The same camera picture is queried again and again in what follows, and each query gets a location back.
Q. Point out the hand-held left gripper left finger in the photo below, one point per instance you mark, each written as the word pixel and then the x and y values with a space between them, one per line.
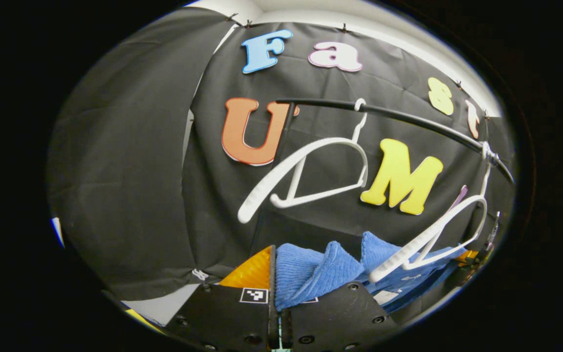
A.
pixel 272 274

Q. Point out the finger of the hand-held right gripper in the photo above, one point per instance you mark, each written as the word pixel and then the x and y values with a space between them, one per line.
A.
pixel 467 256

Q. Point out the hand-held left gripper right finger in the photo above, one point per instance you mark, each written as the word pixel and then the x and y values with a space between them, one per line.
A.
pixel 330 313

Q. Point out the blue shirt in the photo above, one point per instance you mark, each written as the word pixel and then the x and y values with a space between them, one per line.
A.
pixel 311 274

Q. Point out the white plastic hanger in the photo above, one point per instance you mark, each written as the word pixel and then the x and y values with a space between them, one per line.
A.
pixel 408 252
pixel 281 168

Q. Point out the black clothes rack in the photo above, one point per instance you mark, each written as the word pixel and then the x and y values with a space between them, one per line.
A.
pixel 408 118

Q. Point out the row of black cloth clips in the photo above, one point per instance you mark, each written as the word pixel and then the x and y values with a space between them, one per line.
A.
pixel 344 28

